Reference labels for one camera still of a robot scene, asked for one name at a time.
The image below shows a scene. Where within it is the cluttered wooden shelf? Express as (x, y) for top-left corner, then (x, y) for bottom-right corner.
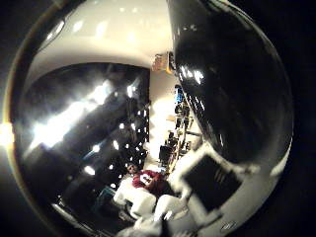
(157, 83), (203, 172)

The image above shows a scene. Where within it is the person in red shirt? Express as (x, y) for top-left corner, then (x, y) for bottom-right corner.
(125, 162), (173, 196)

